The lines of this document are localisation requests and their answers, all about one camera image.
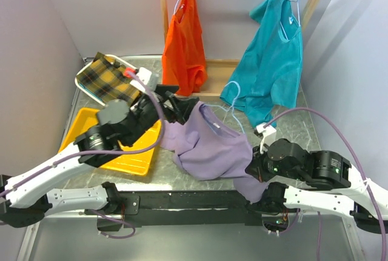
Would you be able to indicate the yellow plastic tray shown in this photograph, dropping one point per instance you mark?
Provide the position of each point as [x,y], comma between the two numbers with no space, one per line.
[137,164]

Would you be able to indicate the purple t-shirt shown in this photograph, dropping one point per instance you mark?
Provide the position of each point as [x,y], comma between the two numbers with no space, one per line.
[207,149]

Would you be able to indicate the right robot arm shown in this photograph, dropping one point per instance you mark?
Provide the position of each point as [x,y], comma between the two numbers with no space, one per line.
[321,181]

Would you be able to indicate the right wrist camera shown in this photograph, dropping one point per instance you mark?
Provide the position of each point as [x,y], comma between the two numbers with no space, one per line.
[267,136]

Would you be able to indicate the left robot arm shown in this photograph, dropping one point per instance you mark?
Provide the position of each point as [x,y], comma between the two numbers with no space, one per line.
[32,196]

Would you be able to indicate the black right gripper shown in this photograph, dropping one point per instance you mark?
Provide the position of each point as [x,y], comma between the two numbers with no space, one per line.
[255,167]

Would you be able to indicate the blue wire hanger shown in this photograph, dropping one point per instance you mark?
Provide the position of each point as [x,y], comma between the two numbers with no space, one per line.
[231,108]

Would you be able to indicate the orange t-shirt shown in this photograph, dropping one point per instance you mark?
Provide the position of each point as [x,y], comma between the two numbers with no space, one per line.
[183,59]

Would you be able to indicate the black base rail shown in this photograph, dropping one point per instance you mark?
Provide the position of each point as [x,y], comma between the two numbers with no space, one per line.
[153,208]

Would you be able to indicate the yellow plaid cloth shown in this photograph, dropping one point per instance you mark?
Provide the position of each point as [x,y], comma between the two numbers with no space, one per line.
[109,82]

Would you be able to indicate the white perforated basket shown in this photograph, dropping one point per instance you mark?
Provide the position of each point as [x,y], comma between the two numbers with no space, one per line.
[91,91]

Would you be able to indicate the teal t-shirt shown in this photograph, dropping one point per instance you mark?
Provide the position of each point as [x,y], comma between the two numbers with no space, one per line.
[269,71]

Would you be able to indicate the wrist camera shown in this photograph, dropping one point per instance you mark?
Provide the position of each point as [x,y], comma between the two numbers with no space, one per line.
[147,77]
[267,136]

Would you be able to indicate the blue hanger under teal shirt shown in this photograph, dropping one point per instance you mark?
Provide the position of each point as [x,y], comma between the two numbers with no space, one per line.
[298,16]

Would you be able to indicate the wooden clothes rack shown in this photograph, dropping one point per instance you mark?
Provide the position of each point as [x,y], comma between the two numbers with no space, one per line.
[219,70]

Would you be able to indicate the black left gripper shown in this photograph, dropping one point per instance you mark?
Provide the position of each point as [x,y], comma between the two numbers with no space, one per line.
[182,106]

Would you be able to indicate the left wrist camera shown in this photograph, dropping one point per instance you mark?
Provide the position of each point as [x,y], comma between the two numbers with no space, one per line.
[147,77]

